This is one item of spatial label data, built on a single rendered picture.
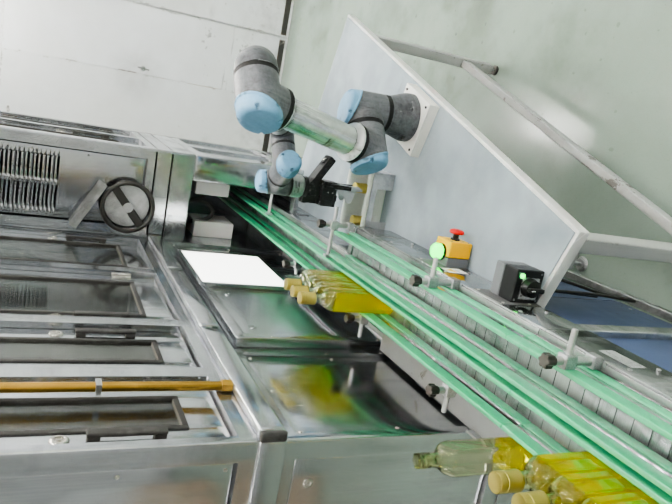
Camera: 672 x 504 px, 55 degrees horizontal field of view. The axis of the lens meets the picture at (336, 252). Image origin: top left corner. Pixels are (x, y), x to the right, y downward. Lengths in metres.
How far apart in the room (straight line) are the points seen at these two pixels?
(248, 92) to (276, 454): 0.85
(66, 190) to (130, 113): 2.79
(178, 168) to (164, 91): 2.78
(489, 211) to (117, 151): 1.56
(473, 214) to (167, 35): 4.07
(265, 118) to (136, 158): 1.19
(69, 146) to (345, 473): 1.75
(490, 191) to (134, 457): 1.08
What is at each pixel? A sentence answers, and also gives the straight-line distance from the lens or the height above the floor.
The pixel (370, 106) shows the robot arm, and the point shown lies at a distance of 1.97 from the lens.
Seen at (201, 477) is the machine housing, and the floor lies 1.50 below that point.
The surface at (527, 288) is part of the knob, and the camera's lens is 1.51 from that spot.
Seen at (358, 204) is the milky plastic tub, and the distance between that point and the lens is 2.31.
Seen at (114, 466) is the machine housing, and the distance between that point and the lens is 1.28.
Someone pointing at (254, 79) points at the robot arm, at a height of 1.37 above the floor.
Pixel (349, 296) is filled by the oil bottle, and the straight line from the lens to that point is 1.78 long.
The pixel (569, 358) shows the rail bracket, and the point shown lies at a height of 0.96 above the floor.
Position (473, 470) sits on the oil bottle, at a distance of 1.34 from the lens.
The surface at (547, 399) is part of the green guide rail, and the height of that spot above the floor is 0.95.
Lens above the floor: 1.83
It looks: 25 degrees down
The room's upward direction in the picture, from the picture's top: 85 degrees counter-clockwise
